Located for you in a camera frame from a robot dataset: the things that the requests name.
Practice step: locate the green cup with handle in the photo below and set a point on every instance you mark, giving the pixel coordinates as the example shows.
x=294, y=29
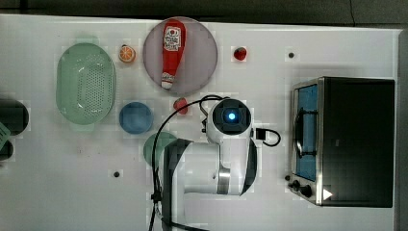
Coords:
x=156, y=145

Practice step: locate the orange slice toy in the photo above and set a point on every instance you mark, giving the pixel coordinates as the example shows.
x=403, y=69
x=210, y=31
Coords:
x=127, y=54

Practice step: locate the red strawberry toy far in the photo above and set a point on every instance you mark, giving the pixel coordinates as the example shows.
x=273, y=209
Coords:
x=240, y=53

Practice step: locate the blue bowl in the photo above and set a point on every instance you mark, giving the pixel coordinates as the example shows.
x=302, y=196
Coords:
x=135, y=118

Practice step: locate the purple round plate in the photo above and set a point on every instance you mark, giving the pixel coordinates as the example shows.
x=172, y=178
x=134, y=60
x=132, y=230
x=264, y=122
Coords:
x=197, y=65

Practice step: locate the black toaster oven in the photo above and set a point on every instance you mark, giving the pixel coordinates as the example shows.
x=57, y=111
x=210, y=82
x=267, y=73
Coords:
x=343, y=142

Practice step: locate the red strawberry toy near plate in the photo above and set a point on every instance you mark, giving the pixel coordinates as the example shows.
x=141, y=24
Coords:
x=180, y=105

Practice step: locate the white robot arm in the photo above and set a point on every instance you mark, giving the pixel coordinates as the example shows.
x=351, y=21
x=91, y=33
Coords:
x=226, y=163

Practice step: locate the red ketchup bottle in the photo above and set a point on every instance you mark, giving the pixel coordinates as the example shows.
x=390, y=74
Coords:
x=174, y=40

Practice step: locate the black cylinder lower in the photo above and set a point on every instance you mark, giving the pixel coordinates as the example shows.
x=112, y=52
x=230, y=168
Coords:
x=6, y=151

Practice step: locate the green oval colander basket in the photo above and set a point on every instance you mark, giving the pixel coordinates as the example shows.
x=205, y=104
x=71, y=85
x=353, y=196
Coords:
x=85, y=88

